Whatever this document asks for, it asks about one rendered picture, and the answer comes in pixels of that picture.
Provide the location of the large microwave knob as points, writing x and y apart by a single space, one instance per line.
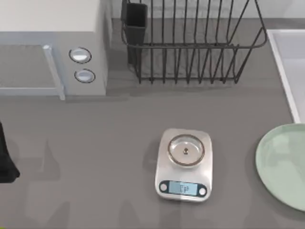
80 55

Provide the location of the microwave oven door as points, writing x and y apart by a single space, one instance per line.
26 69

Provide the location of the black cutlery holder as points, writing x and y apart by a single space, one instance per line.
135 23

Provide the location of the pale green plate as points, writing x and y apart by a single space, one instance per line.
283 162

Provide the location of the small microwave knob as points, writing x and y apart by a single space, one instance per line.
84 75

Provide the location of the pale microwave oven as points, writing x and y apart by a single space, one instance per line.
97 28

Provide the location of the silver kitchen scale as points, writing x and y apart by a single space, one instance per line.
184 167

